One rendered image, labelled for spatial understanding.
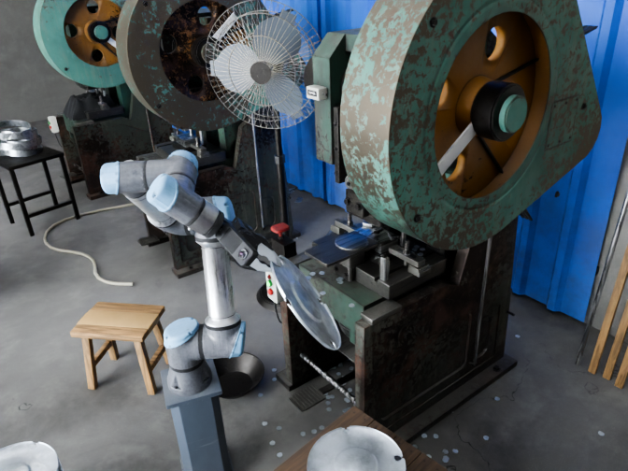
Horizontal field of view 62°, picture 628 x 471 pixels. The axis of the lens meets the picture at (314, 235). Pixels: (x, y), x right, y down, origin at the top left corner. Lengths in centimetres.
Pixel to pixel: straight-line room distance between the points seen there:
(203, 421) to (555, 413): 145
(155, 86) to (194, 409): 165
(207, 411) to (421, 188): 106
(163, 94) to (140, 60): 20
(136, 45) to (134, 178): 159
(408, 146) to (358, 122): 14
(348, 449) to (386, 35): 118
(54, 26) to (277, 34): 234
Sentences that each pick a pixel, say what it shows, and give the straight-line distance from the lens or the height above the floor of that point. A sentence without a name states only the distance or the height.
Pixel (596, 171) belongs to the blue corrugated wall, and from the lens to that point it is 275.
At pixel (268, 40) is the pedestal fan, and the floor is 142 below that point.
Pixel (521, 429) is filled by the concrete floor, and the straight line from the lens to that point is 242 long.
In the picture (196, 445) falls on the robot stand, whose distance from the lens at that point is 202.
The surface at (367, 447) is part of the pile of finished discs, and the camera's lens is 174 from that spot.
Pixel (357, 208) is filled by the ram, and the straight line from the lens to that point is 188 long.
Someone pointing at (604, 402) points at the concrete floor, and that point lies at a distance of 266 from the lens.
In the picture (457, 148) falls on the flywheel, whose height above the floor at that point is 125.
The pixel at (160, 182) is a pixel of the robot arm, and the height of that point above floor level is 130.
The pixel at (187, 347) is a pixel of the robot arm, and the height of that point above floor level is 64.
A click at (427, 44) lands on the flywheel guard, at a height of 153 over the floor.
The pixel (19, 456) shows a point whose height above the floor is 31.
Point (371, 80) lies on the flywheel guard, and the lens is 130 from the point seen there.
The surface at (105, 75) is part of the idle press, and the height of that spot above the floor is 102.
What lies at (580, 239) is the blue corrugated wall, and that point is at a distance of 288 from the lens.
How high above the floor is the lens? 170
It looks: 27 degrees down
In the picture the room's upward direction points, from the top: 3 degrees counter-clockwise
